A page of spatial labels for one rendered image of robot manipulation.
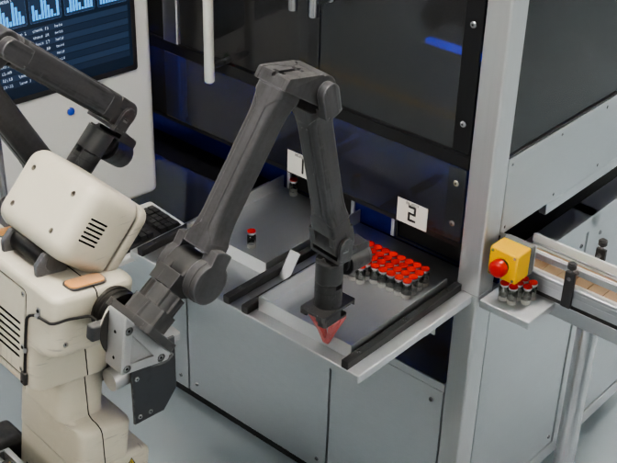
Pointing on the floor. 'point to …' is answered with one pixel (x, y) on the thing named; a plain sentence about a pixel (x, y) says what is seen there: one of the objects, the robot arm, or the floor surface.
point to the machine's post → (482, 220)
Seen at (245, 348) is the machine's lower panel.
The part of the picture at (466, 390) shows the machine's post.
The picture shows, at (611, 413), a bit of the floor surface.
